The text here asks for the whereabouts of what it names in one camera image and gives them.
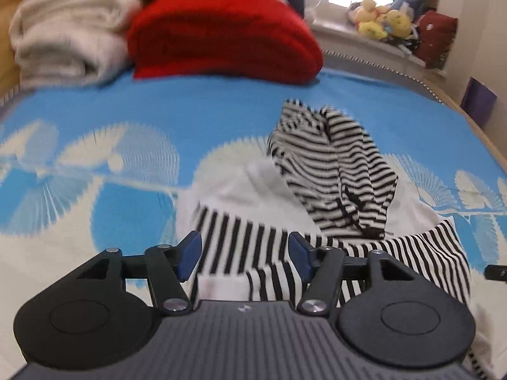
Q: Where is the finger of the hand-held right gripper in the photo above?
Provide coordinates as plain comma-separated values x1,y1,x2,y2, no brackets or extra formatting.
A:
485,264,507,282

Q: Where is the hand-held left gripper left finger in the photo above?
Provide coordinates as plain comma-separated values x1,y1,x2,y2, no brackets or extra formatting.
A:
76,230,202,317

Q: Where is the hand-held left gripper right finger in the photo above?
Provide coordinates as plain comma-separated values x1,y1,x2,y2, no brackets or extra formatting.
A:
288,231,413,317

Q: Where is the white black striped shirt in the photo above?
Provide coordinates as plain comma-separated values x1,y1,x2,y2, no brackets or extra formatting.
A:
176,99,494,380

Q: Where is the blue patterned bed sheet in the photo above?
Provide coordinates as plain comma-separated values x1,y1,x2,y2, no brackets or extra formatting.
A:
0,65,507,380

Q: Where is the grey mattress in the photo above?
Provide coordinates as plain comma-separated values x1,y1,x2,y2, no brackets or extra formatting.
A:
320,49,445,104

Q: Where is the white window sill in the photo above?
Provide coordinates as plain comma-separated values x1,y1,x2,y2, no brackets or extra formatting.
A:
310,19,449,77

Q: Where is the red folded blanket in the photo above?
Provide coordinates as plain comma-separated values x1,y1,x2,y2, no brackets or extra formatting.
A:
127,0,325,85

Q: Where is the red cushion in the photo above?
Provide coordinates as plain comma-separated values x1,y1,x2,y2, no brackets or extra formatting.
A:
415,11,459,70

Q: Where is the yellow plush toy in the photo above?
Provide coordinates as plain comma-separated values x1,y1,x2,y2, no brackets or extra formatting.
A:
349,0,388,41
382,7,413,37

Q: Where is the cream folded blanket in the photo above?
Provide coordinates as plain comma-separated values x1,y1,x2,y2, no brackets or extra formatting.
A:
8,0,144,88

